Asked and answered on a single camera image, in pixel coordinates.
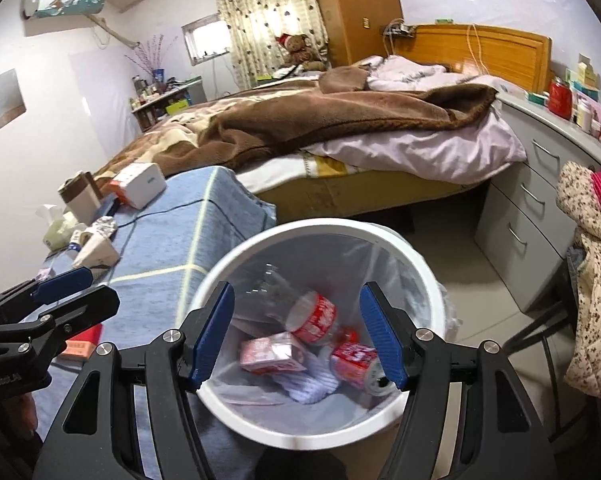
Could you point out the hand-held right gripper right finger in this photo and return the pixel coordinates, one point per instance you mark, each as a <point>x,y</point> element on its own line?
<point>380,340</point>

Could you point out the tan bed base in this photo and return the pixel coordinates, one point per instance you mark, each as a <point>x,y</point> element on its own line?
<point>355,190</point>

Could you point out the black chair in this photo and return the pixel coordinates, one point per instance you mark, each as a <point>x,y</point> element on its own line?
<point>572,290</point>

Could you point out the floral padded jacket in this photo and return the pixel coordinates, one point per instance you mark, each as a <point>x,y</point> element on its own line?
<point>595,285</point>

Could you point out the heart patterned curtain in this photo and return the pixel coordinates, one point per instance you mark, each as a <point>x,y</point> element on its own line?
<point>260,20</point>

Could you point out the clear plastic container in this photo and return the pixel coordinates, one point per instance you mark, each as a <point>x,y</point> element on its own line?
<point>268,285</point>

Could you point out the green flat packet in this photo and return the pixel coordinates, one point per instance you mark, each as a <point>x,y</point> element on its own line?
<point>537,98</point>

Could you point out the red label plastic bottle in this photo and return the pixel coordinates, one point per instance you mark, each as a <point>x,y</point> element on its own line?
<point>315,320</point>

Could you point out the tan patterned blanket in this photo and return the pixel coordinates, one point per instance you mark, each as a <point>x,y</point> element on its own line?
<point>180,125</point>

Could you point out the white round bin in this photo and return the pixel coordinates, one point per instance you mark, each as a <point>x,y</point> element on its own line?
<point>330,224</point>

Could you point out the wooden headboard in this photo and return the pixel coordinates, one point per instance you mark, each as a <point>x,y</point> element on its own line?
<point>505,55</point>

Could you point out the pink printed carton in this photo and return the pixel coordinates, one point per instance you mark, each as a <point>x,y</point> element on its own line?
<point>270,352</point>

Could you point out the person's left hand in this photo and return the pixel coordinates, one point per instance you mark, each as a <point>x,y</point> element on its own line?
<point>23,412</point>

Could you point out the green white carton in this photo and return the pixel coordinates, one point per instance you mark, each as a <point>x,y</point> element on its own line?
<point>582,72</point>

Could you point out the brown white tumbler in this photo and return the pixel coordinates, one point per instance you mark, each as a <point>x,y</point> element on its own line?
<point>80,200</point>

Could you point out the small white printed packet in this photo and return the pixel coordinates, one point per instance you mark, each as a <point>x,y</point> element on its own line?
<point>76,240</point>

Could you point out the red jar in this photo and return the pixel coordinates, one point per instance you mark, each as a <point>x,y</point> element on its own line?
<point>560,102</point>

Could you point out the orange white box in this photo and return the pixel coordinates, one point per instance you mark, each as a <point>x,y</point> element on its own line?
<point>140,185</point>

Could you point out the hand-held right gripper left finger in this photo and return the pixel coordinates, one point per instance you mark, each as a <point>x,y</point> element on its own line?
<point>210,340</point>

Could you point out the brown teddy bear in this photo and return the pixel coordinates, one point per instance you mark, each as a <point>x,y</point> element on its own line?
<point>298,50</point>

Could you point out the large white foam wrap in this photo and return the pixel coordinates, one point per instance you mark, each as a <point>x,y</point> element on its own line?
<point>310,380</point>

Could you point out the white medicine bottle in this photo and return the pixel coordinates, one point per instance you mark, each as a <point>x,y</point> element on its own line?
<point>583,115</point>

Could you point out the patterned paper cup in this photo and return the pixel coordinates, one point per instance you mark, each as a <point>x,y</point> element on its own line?
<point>95,252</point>

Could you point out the white wrapped pipe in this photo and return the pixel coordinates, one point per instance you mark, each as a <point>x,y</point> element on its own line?
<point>115,35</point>

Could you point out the small window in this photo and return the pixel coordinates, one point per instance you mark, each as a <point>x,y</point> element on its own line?
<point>205,40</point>

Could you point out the grey desk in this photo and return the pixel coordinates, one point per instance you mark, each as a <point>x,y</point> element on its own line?
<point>180,97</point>

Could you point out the clear plastic bin liner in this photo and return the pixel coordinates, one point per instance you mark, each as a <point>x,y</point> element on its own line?
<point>300,260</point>

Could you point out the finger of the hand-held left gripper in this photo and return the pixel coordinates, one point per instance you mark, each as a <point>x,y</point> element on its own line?
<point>80,305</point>
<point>63,280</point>

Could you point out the power strip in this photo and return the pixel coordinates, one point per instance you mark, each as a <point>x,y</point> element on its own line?
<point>400,30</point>

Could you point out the silver wrapper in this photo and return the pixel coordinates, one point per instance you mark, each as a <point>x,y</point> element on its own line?
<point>103,227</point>

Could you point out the red medicine box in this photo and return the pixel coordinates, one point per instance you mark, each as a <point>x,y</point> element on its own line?
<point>85,345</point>

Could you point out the brown fleece blanket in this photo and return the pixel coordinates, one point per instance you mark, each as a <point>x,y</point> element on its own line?
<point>305,115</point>

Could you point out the dark blue power bank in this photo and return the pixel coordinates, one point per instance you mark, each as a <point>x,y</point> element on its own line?
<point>111,207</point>

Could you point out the grey dresser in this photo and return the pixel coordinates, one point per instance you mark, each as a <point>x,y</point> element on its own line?
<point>525,240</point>

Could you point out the wooden wardrobe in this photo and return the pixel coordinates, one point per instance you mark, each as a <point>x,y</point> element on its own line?
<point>355,5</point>

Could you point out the vase with branches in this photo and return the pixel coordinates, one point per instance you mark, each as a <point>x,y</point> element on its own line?
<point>158,77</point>

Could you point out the wall mirror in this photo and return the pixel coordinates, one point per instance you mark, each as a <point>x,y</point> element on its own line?
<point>3,100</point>

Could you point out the yellow patterned bed sheet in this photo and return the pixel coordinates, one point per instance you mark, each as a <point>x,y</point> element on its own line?
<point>330,165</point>

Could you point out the green white tissue pack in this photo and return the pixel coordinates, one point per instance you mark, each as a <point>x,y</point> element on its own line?
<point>60,232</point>

